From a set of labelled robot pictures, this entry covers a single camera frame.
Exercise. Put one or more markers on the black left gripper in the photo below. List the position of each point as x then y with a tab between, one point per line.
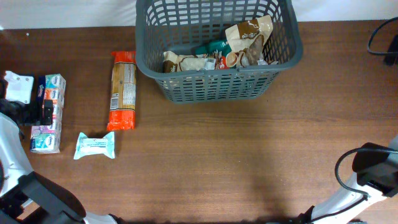
36	117

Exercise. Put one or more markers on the multicolour Kleenex tissue pack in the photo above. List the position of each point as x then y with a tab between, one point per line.
45	139

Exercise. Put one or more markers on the beige white rice bag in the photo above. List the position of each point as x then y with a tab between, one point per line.
180	63

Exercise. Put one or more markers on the green Nescafe coffee bag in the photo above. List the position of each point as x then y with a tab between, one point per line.
219	50

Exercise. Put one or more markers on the beige brown grain bag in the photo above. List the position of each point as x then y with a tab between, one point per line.
247	42

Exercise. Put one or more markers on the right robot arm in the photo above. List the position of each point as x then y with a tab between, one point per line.
373	180

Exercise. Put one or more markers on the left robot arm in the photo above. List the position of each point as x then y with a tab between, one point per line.
26	196

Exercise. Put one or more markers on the light green wet wipes pack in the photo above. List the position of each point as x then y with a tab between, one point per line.
86	146

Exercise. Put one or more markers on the orange spaghetti packet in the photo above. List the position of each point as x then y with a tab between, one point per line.
122	112

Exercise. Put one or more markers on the grey plastic lattice basket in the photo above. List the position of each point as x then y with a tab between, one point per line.
182	26

